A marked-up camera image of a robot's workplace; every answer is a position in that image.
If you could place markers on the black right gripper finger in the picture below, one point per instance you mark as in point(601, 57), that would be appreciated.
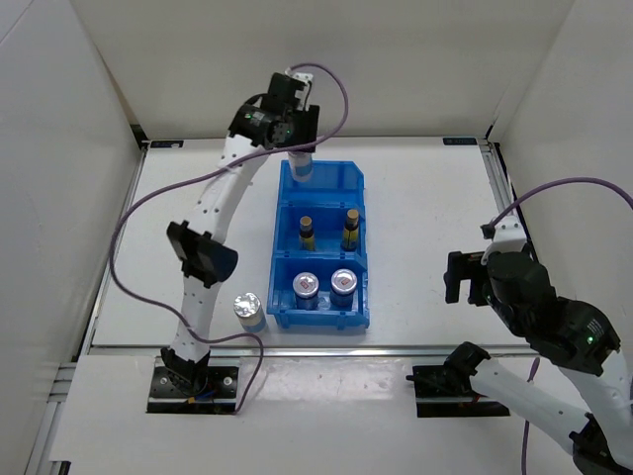
point(452, 291)
point(463, 266)

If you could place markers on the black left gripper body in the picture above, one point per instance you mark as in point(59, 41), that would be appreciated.
point(302, 124)

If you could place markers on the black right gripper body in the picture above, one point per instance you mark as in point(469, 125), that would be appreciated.
point(515, 322)

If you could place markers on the silver lid jar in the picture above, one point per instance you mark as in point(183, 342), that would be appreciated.
point(248, 309)
point(302, 165)

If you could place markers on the yellow label sauce bottle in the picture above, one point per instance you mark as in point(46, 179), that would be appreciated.
point(350, 232)
point(307, 234)

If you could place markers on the yellow label sauce bottle front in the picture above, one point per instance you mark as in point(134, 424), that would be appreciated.
point(307, 234)

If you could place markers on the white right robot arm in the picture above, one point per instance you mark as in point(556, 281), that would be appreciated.
point(585, 403)

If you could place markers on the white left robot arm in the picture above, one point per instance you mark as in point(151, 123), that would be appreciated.
point(206, 262)

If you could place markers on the blue plastic divided bin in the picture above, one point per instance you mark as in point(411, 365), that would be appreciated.
point(334, 188)

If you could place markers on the silver lid jar front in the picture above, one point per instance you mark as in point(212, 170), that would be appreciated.
point(248, 309)

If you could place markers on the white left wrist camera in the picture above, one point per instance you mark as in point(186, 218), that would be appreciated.
point(303, 94)

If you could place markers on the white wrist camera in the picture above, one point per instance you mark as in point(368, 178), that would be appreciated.
point(508, 235)
point(303, 94)

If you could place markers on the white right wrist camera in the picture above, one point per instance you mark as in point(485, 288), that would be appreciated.
point(508, 235)

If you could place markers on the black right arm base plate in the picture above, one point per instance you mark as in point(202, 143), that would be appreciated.
point(438, 397)

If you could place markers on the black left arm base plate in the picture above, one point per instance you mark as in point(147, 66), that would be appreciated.
point(218, 395)

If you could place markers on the aluminium table edge rail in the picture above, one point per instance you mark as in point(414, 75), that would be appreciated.
point(305, 351)

